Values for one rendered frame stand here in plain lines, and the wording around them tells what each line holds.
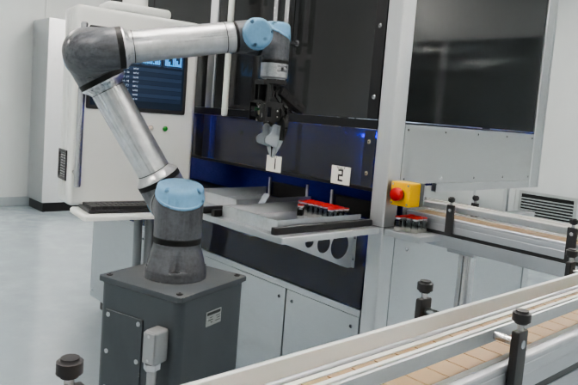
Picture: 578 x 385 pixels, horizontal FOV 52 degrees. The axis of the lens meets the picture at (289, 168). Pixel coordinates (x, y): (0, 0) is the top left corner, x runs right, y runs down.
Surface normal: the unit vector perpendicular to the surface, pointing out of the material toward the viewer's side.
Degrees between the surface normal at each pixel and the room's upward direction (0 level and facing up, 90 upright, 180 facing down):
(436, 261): 90
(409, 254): 90
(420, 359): 90
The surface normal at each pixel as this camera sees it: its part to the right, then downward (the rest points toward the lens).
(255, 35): 0.33, 0.11
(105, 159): 0.56, 0.11
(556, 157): -0.74, 0.00
